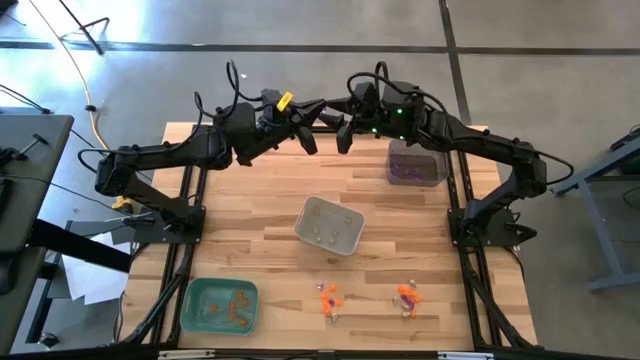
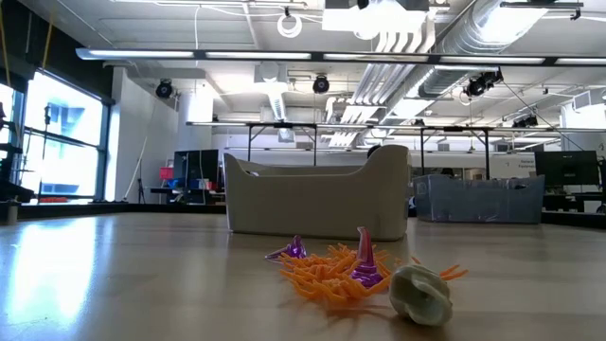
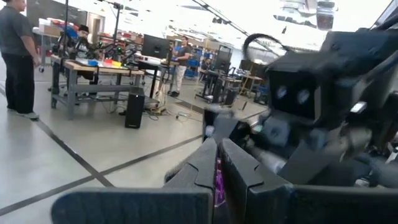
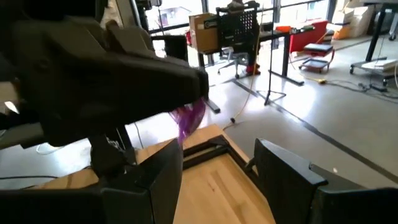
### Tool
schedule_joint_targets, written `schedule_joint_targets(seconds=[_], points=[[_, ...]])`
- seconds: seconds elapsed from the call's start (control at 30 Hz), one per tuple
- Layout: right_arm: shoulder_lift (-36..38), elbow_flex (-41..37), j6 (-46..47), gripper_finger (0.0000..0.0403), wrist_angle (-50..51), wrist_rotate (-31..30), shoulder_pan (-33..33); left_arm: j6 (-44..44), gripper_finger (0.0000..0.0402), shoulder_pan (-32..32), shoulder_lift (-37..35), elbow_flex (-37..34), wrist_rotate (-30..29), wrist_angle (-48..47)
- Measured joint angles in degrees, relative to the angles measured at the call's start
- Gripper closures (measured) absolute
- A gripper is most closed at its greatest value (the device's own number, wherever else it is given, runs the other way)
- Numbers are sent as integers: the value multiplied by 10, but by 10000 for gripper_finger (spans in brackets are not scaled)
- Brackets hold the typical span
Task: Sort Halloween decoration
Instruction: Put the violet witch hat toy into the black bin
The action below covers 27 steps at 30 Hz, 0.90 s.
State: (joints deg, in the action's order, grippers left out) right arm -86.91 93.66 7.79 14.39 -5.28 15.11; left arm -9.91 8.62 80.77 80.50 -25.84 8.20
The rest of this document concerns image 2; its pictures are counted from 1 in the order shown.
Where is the black frame background table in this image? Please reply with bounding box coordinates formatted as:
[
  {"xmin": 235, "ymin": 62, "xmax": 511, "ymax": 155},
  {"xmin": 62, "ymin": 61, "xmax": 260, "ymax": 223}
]
[
  {"xmin": 244, "ymin": 121, "xmax": 319, "ymax": 167},
  {"xmin": 419, "ymin": 125, "xmax": 494, "ymax": 182}
]

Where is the yellow hanging strap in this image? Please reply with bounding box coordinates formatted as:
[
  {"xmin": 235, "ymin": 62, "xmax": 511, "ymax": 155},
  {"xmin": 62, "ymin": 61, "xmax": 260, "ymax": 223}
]
[{"xmin": 41, "ymin": 16, "xmax": 54, "ymax": 70}]

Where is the white plastic bin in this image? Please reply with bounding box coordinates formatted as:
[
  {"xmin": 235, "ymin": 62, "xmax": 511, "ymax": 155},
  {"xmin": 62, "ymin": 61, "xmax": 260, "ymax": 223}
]
[{"xmin": 223, "ymin": 144, "xmax": 412, "ymax": 242}]

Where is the purple translucent plastic cone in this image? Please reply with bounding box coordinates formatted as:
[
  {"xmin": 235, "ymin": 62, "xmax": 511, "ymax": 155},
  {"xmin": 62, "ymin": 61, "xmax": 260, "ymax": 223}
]
[
  {"xmin": 350, "ymin": 226, "xmax": 383, "ymax": 289},
  {"xmin": 264, "ymin": 235, "xmax": 308, "ymax": 261}
]

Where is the dark background desk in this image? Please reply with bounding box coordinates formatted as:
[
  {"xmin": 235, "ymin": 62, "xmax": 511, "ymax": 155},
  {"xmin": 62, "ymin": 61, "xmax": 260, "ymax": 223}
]
[{"xmin": 543, "ymin": 191, "xmax": 606, "ymax": 214}]

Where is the dark translucent plastic bin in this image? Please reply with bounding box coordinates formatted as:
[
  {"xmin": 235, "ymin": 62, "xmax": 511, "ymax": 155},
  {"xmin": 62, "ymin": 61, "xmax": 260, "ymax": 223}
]
[{"xmin": 411, "ymin": 173, "xmax": 545, "ymax": 224}]

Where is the orange plastic spider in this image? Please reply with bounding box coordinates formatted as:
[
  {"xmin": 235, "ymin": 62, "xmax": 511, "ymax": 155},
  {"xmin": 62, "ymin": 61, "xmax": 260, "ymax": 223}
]
[
  {"xmin": 437, "ymin": 263, "xmax": 471, "ymax": 284},
  {"xmin": 326, "ymin": 242, "xmax": 394, "ymax": 266},
  {"xmin": 277, "ymin": 252, "xmax": 356, "ymax": 285},
  {"xmin": 283, "ymin": 264, "xmax": 394, "ymax": 310}
]

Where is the white cable ring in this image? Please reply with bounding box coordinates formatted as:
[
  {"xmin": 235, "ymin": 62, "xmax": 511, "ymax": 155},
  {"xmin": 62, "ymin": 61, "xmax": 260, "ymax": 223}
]
[{"xmin": 276, "ymin": 12, "xmax": 304, "ymax": 40}]

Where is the white leaning pole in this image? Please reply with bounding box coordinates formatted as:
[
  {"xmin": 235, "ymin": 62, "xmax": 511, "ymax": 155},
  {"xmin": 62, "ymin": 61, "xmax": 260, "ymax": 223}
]
[{"xmin": 123, "ymin": 136, "xmax": 150, "ymax": 200}]

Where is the black computer monitor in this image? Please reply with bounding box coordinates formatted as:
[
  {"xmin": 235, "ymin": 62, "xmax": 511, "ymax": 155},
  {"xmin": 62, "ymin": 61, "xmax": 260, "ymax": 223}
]
[
  {"xmin": 534, "ymin": 151, "xmax": 600, "ymax": 188},
  {"xmin": 173, "ymin": 149, "xmax": 222, "ymax": 191}
]

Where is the black aluminium table frame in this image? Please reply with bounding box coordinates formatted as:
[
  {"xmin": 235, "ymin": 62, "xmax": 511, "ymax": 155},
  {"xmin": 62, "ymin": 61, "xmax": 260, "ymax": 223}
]
[{"xmin": 0, "ymin": 201, "xmax": 606, "ymax": 228}]

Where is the black chair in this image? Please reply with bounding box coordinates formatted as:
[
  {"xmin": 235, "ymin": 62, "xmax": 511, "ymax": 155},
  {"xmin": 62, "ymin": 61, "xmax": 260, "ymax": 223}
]
[{"xmin": 0, "ymin": 141, "xmax": 37, "ymax": 204}]

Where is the small pale plastic skull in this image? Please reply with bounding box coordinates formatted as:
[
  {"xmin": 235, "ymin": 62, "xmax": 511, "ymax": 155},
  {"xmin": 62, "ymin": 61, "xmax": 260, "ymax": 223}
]
[{"xmin": 388, "ymin": 263, "xmax": 455, "ymax": 328}]

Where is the black overhead crossbar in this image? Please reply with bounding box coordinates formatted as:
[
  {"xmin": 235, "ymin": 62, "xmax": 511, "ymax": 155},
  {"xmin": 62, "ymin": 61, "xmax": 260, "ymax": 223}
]
[{"xmin": 75, "ymin": 46, "xmax": 606, "ymax": 67}]

